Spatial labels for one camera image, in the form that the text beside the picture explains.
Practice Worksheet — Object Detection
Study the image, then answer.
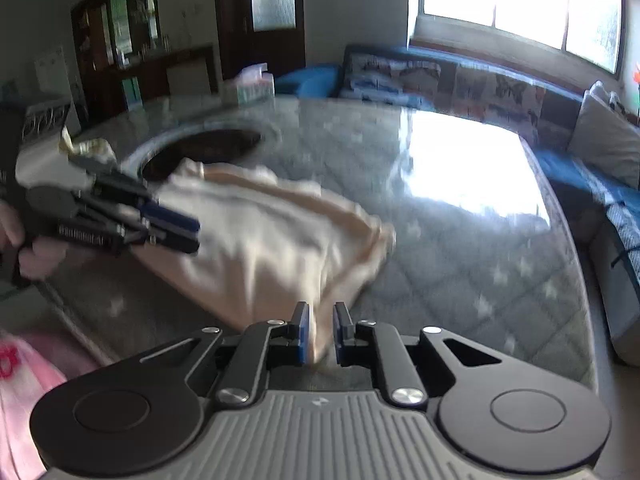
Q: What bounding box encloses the dark wooden door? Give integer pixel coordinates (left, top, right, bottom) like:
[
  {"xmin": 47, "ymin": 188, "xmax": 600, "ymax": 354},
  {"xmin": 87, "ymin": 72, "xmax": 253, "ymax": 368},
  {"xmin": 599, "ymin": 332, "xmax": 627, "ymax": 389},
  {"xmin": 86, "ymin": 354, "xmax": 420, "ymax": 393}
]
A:
[{"xmin": 214, "ymin": 0, "xmax": 307, "ymax": 82}]

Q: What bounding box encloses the person's pink clothing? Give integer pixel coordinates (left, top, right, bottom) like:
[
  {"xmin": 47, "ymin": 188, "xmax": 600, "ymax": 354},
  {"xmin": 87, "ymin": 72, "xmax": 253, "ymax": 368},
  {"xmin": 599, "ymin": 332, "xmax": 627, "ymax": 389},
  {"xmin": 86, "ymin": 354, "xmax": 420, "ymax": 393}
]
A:
[{"xmin": 0, "ymin": 329, "xmax": 102, "ymax": 480}]

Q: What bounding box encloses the crumpled yellowish bag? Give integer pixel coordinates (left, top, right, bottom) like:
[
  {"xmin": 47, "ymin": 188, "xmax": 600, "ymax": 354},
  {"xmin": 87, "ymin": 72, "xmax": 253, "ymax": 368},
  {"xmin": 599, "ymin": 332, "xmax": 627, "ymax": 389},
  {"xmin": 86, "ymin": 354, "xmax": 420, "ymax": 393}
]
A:
[{"xmin": 59, "ymin": 126, "xmax": 119, "ymax": 167}]

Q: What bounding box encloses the blue and grey sofa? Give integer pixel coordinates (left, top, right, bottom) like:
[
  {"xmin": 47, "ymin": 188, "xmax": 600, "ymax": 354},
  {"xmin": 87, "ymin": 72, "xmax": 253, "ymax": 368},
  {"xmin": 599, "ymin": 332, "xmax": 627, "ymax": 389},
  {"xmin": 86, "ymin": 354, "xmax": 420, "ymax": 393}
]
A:
[{"xmin": 274, "ymin": 44, "xmax": 640, "ymax": 366}]

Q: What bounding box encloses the dark wooden cabinet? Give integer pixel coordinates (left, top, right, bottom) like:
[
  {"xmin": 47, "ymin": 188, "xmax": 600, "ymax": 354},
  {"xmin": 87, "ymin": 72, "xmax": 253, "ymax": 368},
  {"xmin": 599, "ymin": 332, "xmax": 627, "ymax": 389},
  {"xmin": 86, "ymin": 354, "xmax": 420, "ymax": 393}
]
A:
[{"xmin": 71, "ymin": 0, "xmax": 222, "ymax": 117}]

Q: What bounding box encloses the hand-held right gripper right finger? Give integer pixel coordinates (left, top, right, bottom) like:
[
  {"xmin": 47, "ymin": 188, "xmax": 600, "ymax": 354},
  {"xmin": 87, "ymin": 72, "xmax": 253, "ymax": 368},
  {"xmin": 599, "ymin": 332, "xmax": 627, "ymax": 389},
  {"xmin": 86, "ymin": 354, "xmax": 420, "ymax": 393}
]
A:
[{"xmin": 333, "ymin": 301, "xmax": 503, "ymax": 406}]

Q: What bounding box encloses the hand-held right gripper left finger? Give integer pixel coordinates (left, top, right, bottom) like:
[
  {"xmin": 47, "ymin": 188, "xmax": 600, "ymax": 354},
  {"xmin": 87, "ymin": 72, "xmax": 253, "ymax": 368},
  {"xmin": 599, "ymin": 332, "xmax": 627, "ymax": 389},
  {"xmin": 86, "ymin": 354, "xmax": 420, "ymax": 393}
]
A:
[{"xmin": 140, "ymin": 301, "xmax": 311, "ymax": 407}]

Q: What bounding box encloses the bright window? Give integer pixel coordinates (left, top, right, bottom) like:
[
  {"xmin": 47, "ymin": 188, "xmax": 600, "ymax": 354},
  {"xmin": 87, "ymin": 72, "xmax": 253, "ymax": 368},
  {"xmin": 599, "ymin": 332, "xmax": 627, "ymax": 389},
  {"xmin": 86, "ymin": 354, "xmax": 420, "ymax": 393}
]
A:
[{"xmin": 409, "ymin": 0, "xmax": 627, "ymax": 77}]

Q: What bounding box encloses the white wall calendar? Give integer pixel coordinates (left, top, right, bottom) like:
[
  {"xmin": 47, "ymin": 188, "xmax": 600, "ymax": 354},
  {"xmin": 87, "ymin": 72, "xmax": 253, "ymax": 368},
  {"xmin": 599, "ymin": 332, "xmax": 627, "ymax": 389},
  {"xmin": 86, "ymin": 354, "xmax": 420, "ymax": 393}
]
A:
[{"xmin": 34, "ymin": 45, "xmax": 72, "ymax": 97}]

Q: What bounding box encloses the person's left hand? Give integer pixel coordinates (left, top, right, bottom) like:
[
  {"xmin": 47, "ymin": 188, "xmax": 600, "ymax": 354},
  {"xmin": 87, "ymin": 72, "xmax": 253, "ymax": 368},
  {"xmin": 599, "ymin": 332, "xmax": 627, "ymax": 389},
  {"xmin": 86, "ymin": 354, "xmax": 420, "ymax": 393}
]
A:
[{"xmin": 0, "ymin": 204, "xmax": 69, "ymax": 282}]

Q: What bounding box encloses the grey pillow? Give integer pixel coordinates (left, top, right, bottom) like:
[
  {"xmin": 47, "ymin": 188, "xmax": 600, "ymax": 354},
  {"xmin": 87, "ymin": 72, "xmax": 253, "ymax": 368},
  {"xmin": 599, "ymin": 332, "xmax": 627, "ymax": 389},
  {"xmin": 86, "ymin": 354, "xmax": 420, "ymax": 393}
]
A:
[{"xmin": 566, "ymin": 80, "xmax": 640, "ymax": 188}]

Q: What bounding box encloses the beige cloth garment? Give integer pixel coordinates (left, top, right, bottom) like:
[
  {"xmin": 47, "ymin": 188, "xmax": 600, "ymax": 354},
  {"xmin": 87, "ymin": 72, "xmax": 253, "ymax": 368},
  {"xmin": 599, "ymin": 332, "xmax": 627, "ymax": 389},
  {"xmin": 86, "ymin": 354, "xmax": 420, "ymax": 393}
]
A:
[{"xmin": 134, "ymin": 157, "xmax": 397, "ymax": 364}]

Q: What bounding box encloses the tissue box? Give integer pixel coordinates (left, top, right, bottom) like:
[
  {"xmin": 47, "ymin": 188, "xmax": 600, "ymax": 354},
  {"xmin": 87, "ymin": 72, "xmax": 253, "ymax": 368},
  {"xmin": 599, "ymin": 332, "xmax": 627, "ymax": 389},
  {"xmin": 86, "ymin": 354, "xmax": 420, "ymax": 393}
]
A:
[{"xmin": 221, "ymin": 64, "xmax": 277, "ymax": 107}]

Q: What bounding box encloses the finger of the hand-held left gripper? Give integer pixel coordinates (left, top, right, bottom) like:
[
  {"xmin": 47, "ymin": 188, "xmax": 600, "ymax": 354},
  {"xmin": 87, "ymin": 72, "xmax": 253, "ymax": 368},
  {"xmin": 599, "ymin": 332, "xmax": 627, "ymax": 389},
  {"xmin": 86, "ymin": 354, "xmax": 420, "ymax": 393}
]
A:
[
  {"xmin": 121, "ymin": 226, "xmax": 201, "ymax": 257},
  {"xmin": 74, "ymin": 156, "xmax": 202, "ymax": 236}
]

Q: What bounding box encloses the printed sofa cushion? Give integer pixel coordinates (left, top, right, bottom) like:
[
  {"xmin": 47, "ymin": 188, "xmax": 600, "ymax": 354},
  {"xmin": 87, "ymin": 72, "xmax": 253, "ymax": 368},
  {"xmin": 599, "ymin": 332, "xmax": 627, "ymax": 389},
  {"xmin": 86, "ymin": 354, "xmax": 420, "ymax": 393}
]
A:
[
  {"xmin": 451, "ymin": 66, "xmax": 547, "ymax": 132},
  {"xmin": 339, "ymin": 51, "xmax": 442, "ymax": 107}
]

